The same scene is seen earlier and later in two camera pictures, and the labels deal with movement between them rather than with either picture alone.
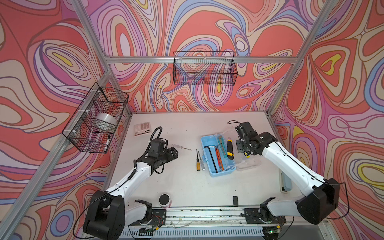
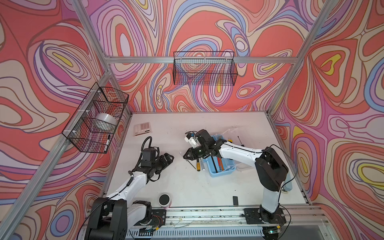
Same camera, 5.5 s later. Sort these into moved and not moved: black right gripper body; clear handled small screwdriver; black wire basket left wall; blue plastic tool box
Moved: black right gripper body
Not moved: clear handled small screwdriver; black wire basket left wall; blue plastic tool box
